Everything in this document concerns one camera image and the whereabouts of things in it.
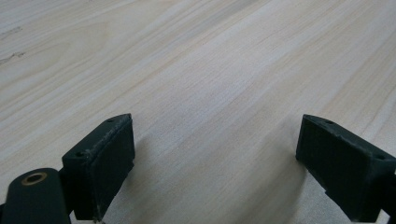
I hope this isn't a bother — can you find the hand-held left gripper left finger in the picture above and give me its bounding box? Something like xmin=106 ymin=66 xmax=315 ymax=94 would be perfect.
xmin=61 ymin=113 xmax=136 ymax=222

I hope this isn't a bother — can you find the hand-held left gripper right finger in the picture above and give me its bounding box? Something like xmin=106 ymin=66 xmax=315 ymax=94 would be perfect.
xmin=295 ymin=113 xmax=396 ymax=223

